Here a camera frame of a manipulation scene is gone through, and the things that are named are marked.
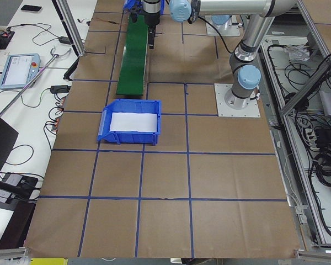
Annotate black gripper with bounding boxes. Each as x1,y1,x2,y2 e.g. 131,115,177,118
130,5,161,49

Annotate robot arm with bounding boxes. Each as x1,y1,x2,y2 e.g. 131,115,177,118
211,15,231,26
168,0,296,110

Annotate blue bin on right side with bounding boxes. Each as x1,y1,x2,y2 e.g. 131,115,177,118
123,0,166,15

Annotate blue bin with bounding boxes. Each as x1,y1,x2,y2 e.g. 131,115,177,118
97,99,162,146
123,0,166,15

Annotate green conveyor belt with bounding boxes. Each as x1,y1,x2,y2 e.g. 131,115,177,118
116,15,148,96

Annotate white foam pad left bin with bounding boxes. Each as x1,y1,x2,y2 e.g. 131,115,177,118
110,112,158,133

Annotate blue bin on left side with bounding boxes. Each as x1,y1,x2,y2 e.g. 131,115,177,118
97,99,162,146

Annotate teach pendant tablet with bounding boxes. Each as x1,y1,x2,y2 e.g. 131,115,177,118
0,53,41,90

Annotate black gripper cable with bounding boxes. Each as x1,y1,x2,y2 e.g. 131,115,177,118
193,15,237,55

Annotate red black conveyor wires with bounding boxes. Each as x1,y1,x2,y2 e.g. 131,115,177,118
77,17,118,26

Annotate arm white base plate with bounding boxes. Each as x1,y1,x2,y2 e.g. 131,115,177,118
205,15,241,37
214,83,260,118

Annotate aluminium frame post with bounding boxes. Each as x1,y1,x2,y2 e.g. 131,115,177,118
51,0,86,57

